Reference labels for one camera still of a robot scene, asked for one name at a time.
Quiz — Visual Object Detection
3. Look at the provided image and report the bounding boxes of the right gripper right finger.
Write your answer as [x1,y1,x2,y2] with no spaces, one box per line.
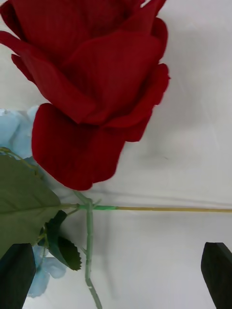
[201,242,232,309]

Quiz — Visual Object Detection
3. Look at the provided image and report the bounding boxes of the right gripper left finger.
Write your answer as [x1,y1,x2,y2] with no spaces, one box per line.
[0,243,36,309]

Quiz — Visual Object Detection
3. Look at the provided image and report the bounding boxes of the pale blue flower large leaf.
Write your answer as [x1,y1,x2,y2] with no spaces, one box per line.
[0,105,232,299]

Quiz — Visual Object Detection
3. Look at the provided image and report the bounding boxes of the red rose pale stem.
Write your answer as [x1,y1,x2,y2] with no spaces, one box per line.
[0,0,171,309]

